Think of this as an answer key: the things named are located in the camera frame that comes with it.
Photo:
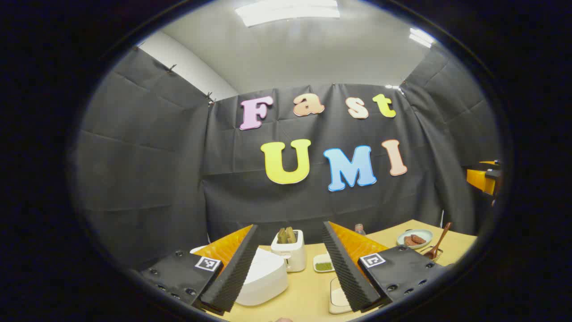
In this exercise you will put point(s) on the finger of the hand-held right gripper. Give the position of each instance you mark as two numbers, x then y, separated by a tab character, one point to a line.
480	179

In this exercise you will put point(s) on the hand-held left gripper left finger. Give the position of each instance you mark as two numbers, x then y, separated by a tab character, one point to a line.
232	273

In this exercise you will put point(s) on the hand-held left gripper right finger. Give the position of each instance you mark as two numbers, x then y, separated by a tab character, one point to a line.
346	273

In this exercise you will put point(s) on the clear tray of rice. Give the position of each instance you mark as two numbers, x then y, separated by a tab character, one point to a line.
338	297

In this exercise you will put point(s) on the white rice cooker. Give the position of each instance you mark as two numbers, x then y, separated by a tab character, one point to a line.
263	277

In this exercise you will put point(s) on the brown wooden spoon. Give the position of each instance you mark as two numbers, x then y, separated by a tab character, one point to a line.
440	239

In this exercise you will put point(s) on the divided white bean dish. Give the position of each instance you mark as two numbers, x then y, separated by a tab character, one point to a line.
323	266

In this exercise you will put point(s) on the clear plastic bottle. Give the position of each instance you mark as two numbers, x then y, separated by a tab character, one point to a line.
359	230

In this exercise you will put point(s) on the white toaster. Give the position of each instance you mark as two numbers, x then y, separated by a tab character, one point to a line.
292	257

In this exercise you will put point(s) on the brown bread slice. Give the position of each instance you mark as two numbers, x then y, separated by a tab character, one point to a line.
281	235
291	234

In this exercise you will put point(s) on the brown meat slice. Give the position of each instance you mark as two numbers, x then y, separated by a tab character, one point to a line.
418	239
409	241

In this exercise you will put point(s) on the pale green plate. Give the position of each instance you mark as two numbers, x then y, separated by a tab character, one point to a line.
424	233

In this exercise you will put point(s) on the black backdrop cloth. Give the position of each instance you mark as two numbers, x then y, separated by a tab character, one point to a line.
156	179

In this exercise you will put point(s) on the small ceiling light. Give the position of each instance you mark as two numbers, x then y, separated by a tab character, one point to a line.
420	38

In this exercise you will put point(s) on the large ceiling light panel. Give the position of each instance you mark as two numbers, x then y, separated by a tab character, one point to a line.
288	11

